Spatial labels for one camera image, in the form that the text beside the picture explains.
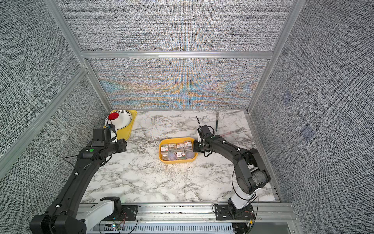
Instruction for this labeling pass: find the yellow plastic storage box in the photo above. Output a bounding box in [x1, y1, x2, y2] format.
[158, 137, 197, 164]

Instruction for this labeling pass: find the round clear clip jar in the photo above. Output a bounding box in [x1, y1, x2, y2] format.
[167, 152, 178, 161]

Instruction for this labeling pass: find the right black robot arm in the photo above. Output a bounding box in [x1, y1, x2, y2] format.
[193, 135, 271, 210]

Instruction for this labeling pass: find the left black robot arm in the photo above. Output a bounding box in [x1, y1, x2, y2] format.
[29, 124, 127, 234]

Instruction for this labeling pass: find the yellow flat tray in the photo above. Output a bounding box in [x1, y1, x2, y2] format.
[104, 110, 137, 140]

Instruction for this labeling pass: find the white cup red inside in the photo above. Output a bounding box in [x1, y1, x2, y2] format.
[108, 112, 120, 123]

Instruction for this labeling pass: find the white patterned bowl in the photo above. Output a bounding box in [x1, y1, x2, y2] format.
[104, 110, 132, 130]

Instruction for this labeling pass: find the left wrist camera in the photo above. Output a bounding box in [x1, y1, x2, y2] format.
[106, 124, 115, 131]

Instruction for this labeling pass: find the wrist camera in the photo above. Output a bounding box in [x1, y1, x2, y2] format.
[197, 125, 215, 142]
[106, 124, 115, 131]

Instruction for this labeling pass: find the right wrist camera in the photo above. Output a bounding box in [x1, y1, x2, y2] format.
[197, 125, 215, 142]

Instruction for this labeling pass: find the green handled fork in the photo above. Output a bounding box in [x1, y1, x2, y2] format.
[215, 110, 219, 132]

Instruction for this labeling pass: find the pink handled fork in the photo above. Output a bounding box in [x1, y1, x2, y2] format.
[220, 127, 245, 137]

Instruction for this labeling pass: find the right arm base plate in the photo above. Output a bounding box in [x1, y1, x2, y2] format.
[212, 204, 256, 221]

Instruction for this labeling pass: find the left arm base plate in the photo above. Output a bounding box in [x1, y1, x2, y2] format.
[103, 205, 138, 223]

